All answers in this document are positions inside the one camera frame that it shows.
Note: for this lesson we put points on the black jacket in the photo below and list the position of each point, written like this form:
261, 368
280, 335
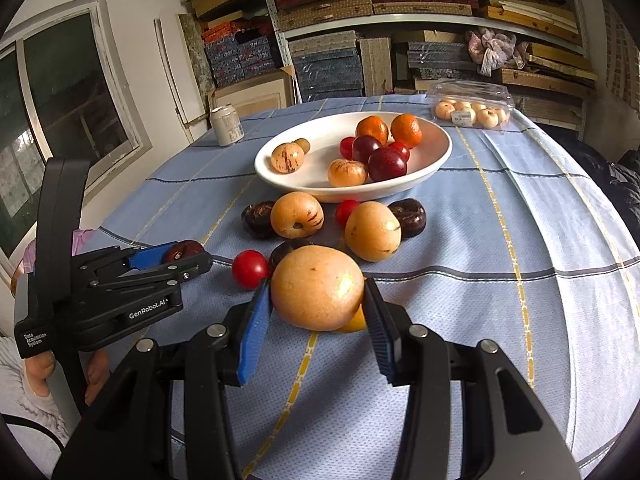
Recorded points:
622, 180

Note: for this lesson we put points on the pack of pale peaches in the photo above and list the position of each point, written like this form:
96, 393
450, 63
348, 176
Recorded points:
444, 110

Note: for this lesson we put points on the clear plastic clamshell box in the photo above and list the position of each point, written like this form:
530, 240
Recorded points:
470, 91

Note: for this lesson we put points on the stack of yellow wooden boxes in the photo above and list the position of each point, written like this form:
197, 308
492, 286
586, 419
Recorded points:
545, 20

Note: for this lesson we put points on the dark water chestnut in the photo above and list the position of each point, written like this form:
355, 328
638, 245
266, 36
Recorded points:
285, 255
185, 250
257, 219
409, 216

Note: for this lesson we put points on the yellow-orange mandarin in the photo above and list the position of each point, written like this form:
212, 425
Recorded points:
354, 324

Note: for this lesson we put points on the mottled green board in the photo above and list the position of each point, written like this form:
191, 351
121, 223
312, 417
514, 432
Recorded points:
192, 50

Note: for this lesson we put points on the small yellow loquat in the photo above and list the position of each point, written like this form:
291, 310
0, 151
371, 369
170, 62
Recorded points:
302, 145

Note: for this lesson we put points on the stack of tan woven boxes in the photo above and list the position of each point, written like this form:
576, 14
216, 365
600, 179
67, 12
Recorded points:
325, 10

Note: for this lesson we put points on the stack of dark flat boxes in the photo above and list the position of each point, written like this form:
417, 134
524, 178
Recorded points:
435, 57

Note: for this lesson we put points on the white framed window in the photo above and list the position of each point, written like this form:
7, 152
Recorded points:
65, 100

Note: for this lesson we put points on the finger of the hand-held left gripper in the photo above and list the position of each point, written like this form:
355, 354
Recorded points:
150, 255
192, 266

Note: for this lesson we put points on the white beverage can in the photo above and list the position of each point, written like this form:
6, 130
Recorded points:
227, 125

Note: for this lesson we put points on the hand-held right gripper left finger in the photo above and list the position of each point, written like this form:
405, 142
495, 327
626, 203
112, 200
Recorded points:
252, 340

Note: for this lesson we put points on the patterned beige curtain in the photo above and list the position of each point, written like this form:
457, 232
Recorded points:
617, 60

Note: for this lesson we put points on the orange patterned box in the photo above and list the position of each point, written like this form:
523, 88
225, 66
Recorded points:
220, 35

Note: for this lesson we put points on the blue checked tablecloth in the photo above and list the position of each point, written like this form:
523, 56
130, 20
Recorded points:
500, 310

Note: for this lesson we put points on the person's left forearm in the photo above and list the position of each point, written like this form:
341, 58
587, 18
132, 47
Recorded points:
30, 455

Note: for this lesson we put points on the pink plastic bag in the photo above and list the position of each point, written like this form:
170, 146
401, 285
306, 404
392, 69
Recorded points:
492, 47

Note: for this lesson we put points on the purple plastic bag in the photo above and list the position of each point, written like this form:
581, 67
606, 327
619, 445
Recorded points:
82, 240

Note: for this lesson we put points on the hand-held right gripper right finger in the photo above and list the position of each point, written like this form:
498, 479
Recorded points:
382, 340

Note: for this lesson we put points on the cardboard box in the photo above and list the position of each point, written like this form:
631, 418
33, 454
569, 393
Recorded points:
255, 92

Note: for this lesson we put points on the stack of blue grey boxes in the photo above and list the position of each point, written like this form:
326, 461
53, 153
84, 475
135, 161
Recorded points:
327, 67

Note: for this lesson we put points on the red cherry tomato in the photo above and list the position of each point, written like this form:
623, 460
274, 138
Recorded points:
345, 211
401, 150
250, 270
346, 147

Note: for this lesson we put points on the stack of blue flecked boxes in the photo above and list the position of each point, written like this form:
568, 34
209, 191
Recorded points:
240, 55

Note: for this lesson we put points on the white metal shelf rack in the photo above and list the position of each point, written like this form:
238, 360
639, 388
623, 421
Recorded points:
400, 20

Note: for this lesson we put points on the white ceramic bowl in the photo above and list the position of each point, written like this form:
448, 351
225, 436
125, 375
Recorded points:
325, 132

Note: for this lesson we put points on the person's left hand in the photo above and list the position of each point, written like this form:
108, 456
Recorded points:
97, 375

